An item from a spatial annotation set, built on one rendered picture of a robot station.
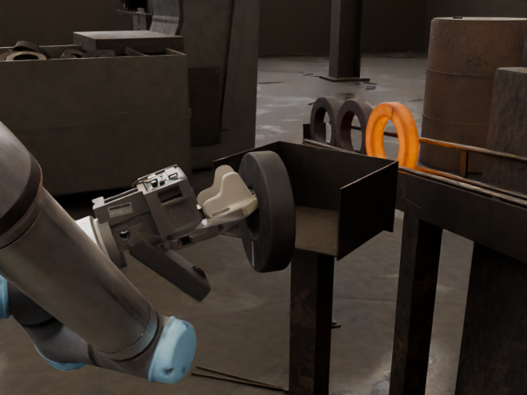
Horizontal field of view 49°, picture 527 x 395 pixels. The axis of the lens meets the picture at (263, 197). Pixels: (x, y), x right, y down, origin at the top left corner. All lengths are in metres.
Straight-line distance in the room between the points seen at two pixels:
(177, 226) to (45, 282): 0.22
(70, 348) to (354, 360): 1.15
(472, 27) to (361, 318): 2.05
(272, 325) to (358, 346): 0.28
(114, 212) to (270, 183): 0.18
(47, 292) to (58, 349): 0.23
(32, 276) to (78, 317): 0.08
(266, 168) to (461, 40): 2.94
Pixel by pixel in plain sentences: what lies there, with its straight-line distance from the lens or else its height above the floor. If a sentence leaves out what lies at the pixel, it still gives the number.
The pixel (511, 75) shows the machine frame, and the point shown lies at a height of 0.86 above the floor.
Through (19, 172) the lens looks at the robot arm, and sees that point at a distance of 0.46.
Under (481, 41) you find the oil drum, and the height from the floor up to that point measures 0.76.
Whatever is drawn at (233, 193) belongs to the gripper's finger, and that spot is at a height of 0.77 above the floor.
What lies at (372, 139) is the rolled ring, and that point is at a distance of 1.42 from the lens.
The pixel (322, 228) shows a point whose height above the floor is 0.60.
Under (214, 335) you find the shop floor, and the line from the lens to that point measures 1.87.
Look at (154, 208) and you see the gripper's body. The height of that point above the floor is 0.77.
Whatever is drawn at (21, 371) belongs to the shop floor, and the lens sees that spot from 1.84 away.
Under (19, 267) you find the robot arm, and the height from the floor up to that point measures 0.79.
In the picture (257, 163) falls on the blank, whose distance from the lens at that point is 0.70.
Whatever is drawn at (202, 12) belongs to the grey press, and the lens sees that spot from 3.39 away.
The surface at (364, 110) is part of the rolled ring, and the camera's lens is 1.47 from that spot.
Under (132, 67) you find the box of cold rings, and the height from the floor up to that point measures 0.69.
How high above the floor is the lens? 0.99
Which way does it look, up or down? 19 degrees down
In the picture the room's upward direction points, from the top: straight up
